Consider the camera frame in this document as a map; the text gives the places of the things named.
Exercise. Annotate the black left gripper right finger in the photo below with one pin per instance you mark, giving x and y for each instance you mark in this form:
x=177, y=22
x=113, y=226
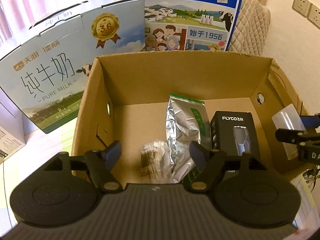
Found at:
x=212, y=167

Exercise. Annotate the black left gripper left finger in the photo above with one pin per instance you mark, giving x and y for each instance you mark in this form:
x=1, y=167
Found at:
x=98, y=165

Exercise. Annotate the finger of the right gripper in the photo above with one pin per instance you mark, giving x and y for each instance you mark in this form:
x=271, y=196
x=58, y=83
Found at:
x=310, y=121
x=291, y=136

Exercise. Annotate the clear plastic bag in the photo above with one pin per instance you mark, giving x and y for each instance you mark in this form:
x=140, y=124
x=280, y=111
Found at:
x=288, y=118

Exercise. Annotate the black Flyco shaver box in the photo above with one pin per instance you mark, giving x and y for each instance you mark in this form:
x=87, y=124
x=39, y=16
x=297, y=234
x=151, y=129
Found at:
x=234, y=133

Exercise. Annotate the silver green foil pouch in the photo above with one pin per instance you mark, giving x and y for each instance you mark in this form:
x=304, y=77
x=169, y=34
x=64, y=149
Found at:
x=186, y=121

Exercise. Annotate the cotton swab pack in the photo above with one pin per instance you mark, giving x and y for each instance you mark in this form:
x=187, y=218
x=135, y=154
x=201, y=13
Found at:
x=155, y=163

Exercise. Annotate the brown cardboard box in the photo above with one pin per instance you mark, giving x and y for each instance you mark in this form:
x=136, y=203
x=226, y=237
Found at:
x=156, y=103

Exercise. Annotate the white paper booklet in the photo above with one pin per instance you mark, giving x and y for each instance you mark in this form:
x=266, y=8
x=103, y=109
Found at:
x=307, y=217

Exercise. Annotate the white printed box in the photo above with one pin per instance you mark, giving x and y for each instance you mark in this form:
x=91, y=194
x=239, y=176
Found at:
x=11, y=133

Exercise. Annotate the light blue milk carton box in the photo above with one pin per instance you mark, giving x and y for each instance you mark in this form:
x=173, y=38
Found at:
x=44, y=70

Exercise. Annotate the dark blue milk carton box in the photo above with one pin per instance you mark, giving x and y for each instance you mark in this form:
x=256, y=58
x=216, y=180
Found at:
x=189, y=24

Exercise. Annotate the wall socket far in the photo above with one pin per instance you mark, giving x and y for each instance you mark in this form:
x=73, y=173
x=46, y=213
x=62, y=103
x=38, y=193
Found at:
x=314, y=15

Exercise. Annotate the wall socket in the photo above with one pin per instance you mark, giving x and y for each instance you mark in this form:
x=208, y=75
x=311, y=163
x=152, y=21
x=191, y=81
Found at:
x=314, y=15
x=302, y=7

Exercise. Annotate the wall socket near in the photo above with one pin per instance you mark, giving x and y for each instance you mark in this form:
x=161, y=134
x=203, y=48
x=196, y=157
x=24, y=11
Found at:
x=302, y=7

